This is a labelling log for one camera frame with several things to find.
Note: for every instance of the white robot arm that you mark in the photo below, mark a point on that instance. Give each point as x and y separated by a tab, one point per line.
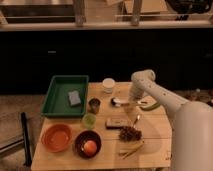
192	138

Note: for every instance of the dark rectangular block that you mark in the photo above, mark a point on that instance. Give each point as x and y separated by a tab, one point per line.
116	123

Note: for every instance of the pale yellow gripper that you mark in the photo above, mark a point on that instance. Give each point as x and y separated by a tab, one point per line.
129	107

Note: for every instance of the green plastic tray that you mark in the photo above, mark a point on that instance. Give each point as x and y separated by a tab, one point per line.
56	103

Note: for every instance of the green plastic cup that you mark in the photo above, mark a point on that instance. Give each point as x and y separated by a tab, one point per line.
88	121

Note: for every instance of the small metal cup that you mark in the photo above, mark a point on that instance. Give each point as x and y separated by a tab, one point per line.
94	105

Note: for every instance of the dark brown bowl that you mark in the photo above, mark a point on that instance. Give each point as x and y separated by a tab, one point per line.
82	138

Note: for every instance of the grey sponge block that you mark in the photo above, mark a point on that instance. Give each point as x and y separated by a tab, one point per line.
74	98

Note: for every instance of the red orange bowl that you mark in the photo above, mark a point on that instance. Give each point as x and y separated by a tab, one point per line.
57	138

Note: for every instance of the orange fruit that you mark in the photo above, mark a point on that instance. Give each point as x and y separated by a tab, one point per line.
90	148

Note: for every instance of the small metal spoon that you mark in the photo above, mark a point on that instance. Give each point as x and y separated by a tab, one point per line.
137	119

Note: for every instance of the green pepper toy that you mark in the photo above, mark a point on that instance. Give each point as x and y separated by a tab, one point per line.
151	107

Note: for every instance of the white paper cup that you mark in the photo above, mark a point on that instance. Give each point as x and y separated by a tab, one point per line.
108	85

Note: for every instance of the brown pine cone cluster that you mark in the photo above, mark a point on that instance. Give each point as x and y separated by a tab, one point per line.
130	134

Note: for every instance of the black stand pole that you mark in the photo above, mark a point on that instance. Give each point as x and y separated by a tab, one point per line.
28	160

